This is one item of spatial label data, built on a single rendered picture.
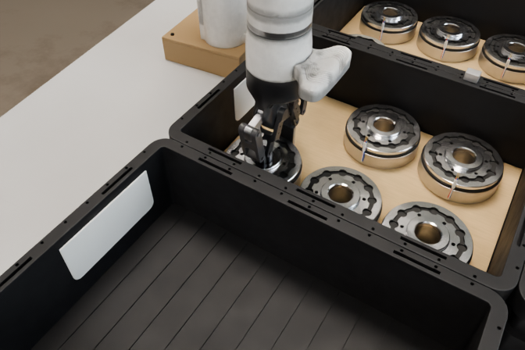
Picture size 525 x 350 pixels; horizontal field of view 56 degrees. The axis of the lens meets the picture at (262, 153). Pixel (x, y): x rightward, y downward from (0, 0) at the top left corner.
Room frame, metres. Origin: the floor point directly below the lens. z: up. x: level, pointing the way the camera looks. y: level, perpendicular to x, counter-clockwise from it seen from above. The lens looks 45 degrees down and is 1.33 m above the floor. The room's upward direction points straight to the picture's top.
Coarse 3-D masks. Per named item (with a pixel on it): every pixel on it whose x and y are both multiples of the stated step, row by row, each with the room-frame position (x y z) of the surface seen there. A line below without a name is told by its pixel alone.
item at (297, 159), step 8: (280, 136) 0.50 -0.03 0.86; (232, 144) 0.48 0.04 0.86; (240, 144) 0.48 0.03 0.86; (280, 144) 0.48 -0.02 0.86; (288, 144) 0.48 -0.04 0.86; (232, 152) 0.47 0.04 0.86; (240, 152) 0.46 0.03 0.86; (280, 152) 0.46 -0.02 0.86; (288, 152) 0.47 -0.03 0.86; (296, 152) 0.46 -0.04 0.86; (288, 160) 0.45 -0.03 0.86; (296, 160) 0.45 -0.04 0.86; (280, 168) 0.44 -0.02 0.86; (288, 168) 0.44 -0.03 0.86; (296, 168) 0.44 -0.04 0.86; (280, 176) 0.42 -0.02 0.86; (288, 176) 0.42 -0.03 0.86; (296, 176) 0.43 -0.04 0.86
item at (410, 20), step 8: (368, 8) 0.85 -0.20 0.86; (376, 8) 0.85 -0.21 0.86; (400, 8) 0.85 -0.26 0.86; (408, 8) 0.85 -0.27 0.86; (368, 16) 0.81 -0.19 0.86; (376, 16) 0.81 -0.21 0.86; (408, 16) 0.81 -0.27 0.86; (416, 16) 0.81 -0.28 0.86; (376, 24) 0.79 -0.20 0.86; (384, 24) 0.79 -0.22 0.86; (392, 24) 0.79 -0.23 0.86; (400, 24) 0.79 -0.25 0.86; (408, 24) 0.79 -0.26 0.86
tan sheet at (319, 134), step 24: (312, 120) 0.56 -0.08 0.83; (336, 120) 0.56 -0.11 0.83; (312, 144) 0.51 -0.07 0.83; (336, 144) 0.51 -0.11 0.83; (312, 168) 0.47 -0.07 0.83; (360, 168) 0.47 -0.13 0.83; (408, 168) 0.47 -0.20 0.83; (504, 168) 0.47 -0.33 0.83; (384, 192) 0.42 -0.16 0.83; (408, 192) 0.42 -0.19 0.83; (432, 192) 0.42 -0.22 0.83; (504, 192) 0.42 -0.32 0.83; (384, 216) 0.38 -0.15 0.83; (480, 216) 0.38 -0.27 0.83; (504, 216) 0.38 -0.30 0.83; (480, 240) 0.35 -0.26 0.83; (480, 264) 0.31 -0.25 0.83
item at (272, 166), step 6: (264, 144) 0.47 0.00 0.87; (276, 150) 0.46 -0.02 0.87; (246, 156) 0.45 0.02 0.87; (276, 156) 0.45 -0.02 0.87; (252, 162) 0.44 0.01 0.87; (270, 162) 0.44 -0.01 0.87; (276, 162) 0.44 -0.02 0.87; (264, 168) 0.43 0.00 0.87; (270, 168) 0.43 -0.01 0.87; (276, 168) 0.44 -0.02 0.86
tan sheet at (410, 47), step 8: (360, 16) 0.87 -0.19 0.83; (352, 24) 0.84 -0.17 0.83; (344, 32) 0.81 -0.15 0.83; (352, 32) 0.81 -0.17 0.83; (360, 32) 0.81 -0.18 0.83; (416, 32) 0.81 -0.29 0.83; (480, 40) 0.79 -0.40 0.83; (400, 48) 0.76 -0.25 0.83; (408, 48) 0.76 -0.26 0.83; (416, 48) 0.76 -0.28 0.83; (480, 48) 0.76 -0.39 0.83; (424, 56) 0.73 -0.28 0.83; (448, 64) 0.71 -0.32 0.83; (456, 64) 0.71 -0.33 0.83; (464, 64) 0.71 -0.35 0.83; (472, 64) 0.71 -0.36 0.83; (496, 80) 0.66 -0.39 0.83
